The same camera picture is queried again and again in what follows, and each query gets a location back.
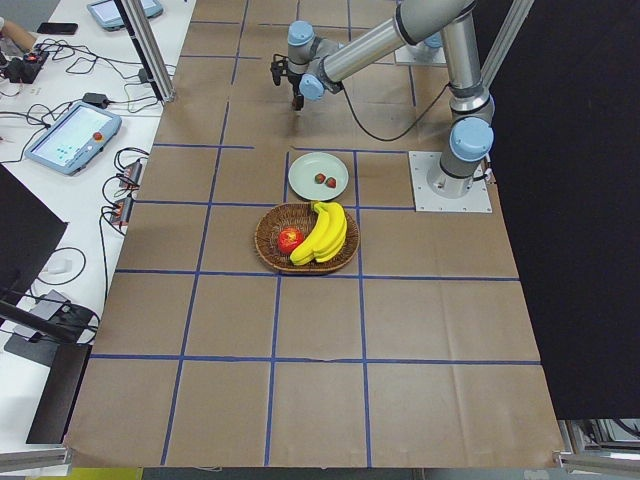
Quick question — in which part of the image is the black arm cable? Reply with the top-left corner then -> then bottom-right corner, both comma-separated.
339,82 -> 454,142

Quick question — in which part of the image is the blue teach pendant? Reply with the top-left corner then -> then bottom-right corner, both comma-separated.
86,0 -> 166,33
25,101 -> 122,175

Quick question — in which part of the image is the black power adapter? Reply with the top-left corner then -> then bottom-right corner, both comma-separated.
82,92 -> 110,109

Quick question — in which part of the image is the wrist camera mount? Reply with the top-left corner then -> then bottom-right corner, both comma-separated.
270,53 -> 289,86

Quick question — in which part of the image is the aluminium profile post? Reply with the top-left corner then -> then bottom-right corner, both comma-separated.
115,0 -> 176,104

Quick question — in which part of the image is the black monitor screen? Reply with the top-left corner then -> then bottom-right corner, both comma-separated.
0,166 -> 67,305

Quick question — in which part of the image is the blue teach pendant near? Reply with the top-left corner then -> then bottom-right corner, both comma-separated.
25,101 -> 122,175

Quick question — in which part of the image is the red apple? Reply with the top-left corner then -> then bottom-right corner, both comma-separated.
277,227 -> 305,255

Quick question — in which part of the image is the grey connector box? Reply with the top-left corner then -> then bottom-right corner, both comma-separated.
119,160 -> 143,190
109,196 -> 134,229

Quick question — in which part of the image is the blue teach pendant far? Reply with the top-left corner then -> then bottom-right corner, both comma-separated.
86,0 -> 166,33

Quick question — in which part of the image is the black monitor stand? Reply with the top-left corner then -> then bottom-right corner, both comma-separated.
1,290 -> 100,445

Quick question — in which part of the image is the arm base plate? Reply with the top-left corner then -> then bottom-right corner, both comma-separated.
408,151 -> 493,214
394,46 -> 447,67

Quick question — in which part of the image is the brown wicker basket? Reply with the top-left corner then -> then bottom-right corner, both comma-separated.
254,202 -> 360,275

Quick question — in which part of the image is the yellow banana bunch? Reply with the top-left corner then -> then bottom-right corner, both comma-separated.
289,201 -> 347,266

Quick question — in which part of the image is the black smartphone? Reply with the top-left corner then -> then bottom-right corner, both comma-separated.
37,22 -> 78,35

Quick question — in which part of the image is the light green plate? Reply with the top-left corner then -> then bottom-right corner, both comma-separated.
288,152 -> 349,201

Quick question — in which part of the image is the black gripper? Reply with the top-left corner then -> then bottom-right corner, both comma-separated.
287,71 -> 305,110

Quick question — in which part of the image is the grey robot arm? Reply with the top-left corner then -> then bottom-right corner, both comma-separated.
270,0 -> 494,199

